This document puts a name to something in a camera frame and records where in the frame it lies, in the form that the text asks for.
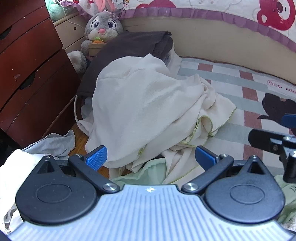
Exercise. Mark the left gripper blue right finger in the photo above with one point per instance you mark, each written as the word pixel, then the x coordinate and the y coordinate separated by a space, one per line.
pixel 216 167

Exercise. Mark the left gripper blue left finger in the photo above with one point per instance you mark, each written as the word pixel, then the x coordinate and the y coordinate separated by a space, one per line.
pixel 87 166

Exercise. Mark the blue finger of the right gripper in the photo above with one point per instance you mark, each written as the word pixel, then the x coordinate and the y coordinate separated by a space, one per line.
pixel 289 120

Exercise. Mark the cream waffle knit garment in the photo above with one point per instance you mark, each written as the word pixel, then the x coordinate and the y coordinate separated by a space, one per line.
pixel 148 120

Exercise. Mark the grey cloth on floor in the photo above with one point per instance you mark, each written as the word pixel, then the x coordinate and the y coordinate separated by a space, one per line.
pixel 54 144

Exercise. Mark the light green garment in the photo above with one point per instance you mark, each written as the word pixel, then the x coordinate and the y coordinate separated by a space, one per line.
pixel 143 172

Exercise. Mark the red wooden dresser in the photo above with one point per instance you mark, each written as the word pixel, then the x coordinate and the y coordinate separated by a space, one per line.
pixel 38 81

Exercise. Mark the bear print quilt purple trim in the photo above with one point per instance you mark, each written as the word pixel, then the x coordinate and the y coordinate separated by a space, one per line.
pixel 271 18

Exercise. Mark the beige bed base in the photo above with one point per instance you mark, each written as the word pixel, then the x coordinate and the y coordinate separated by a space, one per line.
pixel 219 41

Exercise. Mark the folded dark brown sweater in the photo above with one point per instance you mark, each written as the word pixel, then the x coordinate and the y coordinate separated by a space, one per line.
pixel 135 44

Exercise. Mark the beige bedside cabinet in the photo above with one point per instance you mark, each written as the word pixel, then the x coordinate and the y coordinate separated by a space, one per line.
pixel 71 33

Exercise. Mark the grey bunny plush toy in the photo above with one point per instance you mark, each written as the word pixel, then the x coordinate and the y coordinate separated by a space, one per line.
pixel 102 27

